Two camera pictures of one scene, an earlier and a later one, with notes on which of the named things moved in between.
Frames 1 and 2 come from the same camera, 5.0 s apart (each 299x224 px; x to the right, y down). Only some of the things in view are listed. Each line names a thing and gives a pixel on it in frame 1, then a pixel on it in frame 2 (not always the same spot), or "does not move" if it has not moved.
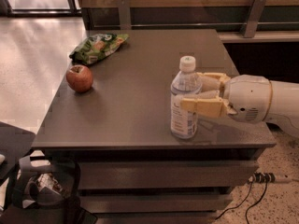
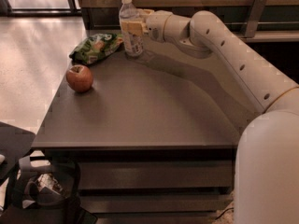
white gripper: (249, 97) -> (155, 24)
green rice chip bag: (95, 46) does not move
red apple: (79, 78) does not move
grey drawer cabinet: (112, 118) does not move
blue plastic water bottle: (184, 125) -> (133, 44)
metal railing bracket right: (251, 24) does not move
